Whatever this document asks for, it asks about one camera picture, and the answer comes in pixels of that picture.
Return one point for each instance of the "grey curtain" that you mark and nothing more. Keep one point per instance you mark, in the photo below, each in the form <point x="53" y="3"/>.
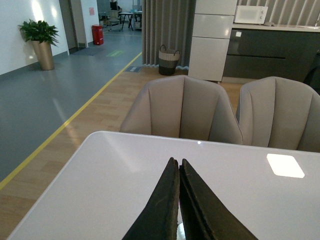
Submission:
<point x="169" y="23"/>

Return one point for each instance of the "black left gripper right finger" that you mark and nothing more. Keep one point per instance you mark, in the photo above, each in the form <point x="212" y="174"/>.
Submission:
<point x="204" y="216"/>

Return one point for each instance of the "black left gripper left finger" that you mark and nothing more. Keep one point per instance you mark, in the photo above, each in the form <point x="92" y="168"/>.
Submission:
<point x="159" y="218"/>

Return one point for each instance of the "woven laundry basket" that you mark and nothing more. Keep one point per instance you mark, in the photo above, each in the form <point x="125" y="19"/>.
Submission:
<point x="168" y="60"/>

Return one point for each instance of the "beige chair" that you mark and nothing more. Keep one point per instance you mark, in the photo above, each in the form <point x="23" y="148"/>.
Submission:
<point x="276" y="112"/>
<point x="183" y="107"/>

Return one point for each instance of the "gold planter with plant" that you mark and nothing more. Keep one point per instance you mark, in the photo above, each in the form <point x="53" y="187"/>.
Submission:
<point x="42" y="37"/>

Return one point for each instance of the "white microwave oven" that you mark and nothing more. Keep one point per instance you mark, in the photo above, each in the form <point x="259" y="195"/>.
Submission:
<point x="246" y="14"/>

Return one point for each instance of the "white refrigerator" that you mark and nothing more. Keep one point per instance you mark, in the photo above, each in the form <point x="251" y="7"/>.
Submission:
<point x="213" y="20"/>

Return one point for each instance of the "beige chair on left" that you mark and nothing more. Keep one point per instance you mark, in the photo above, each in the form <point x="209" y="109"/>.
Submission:
<point x="183" y="107"/>

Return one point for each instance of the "beige chair on right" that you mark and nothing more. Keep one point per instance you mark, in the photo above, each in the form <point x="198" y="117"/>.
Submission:
<point x="276" y="112"/>

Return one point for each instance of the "dark grey kitchen cabinet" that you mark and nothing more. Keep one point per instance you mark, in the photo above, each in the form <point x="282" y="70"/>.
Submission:
<point x="265" y="52"/>

